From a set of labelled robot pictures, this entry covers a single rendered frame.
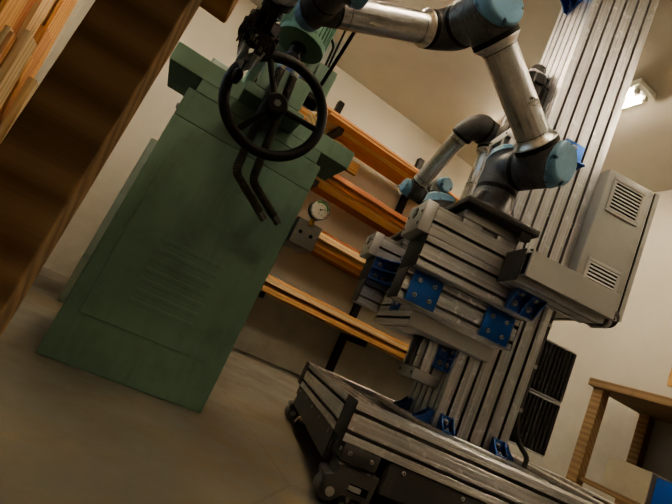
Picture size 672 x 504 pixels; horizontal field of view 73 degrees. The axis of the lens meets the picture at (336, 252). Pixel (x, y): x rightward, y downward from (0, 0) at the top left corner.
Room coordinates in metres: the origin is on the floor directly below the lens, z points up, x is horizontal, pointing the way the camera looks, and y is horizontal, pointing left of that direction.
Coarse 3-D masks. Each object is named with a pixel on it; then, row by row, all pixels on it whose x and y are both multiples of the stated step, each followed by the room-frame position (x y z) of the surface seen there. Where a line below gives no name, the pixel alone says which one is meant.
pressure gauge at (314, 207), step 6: (312, 204) 1.28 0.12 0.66; (318, 204) 1.29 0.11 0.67; (324, 204) 1.30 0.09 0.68; (312, 210) 1.29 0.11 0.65; (318, 210) 1.29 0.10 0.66; (324, 210) 1.30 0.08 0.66; (312, 216) 1.30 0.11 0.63; (318, 216) 1.30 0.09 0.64; (324, 216) 1.30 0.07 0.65; (312, 222) 1.31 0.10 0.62
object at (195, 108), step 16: (192, 96) 1.20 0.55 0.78; (176, 112) 1.20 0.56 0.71; (192, 112) 1.21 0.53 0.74; (208, 112) 1.22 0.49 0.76; (208, 128) 1.23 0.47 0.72; (224, 128) 1.24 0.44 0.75; (272, 144) 1.29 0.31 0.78; (304, 160) 1.32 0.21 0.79; (288, 176) 1.31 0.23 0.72; (304, 176) 1.33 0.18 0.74
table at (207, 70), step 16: (176, 48) 1.17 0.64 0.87; (176, 64) 1.19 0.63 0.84; (192, 64) 1.19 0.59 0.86; (208, 64) 1.20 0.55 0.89; (176, 80) 1.29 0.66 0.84; (192, 80) 1.24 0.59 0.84; (208, 80) 1.21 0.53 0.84; (240, 80) 1.23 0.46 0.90; (240, 96) 1.21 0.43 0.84; (256, 96) 1.16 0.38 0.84; (288, 128) 1.27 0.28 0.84; (304, 128) 1.31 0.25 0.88; (320, 144) 1.33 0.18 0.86; (336, 144) 1.34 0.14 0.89; (320, 160) 1.40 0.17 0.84; (336, 160) 1.35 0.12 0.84; (320, 176) 1.54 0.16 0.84
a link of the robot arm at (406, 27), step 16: (304, 0) 0.88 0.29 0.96; (304, 16) 0.91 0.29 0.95; (320, 16) 0.89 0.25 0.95; (336, 16) 0.91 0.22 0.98; (352, 16) 0.92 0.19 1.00; (368, 16) 0.93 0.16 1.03; (384, 16) 0.94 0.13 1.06; (400, 16) 0.96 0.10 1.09; (416, 16) 0.98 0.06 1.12; (432, 16) 0.99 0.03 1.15; (368, 32) 0.97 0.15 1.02; (384, 32) 0.98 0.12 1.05; (400, 32) 0.98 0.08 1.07; (416, 32) 1.00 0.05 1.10; (432, 32) 1.00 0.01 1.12; (432, 48) 1.05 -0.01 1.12; (448, 48) 1.04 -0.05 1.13; (464, 48) 1.04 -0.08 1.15
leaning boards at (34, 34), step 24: (0, 0) 1.92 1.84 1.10; (24, 0) 2.04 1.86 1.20; (48, 0) 2.29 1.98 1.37; (72, 0) 2.57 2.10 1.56; (0, 24) 1.96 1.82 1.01; (24, 24) 2.23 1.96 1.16; (48, 24) 2.45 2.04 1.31; (0, 48) 1.91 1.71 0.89; (24, 48) 2.00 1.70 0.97; (48, 48) 2.62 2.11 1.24; (0, 72) 1.97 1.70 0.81; (24, 72) 2.21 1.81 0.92; (0, 96) 2.04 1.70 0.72; (24, 96) 2.21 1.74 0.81; (0, 120) 2.38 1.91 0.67
